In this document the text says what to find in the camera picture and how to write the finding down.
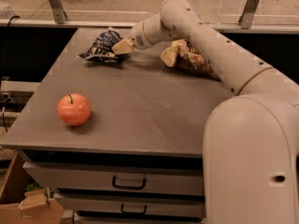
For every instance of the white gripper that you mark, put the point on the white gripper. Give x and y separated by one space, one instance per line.
135 38

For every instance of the blue chip bag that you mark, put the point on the blue chip bag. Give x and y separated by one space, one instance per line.
101 49

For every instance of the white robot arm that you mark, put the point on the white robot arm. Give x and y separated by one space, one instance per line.
251 141

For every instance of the brown sea salt chip bag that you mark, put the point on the brown sea salt chip bag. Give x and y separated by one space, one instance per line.
183 55

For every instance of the red apple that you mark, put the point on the red apple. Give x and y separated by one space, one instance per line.
74 109

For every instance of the grey cabinet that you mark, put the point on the grey cabinet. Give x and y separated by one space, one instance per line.
144 115

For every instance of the top grey drawer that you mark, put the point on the top grey drawer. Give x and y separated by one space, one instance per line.
111 178

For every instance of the grey drawer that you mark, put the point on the grey drawer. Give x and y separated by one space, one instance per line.
115 220
111 178
131 205

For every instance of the middle grey drawer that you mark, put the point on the middle grey drawer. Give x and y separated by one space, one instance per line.
131 205

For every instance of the bottom grey drawer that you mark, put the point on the bottom grey drawer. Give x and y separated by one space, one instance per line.
115 220

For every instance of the cardboard box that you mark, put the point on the cardboard box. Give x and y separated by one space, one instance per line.
20 207

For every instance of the left metal bracket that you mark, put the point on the left metal bracket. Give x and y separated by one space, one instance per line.
58 11

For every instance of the metal bracket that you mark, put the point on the metal bracket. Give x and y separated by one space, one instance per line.
246 19
58 11

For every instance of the right metal bracket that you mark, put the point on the right metal bracket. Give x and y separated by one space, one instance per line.
246 19

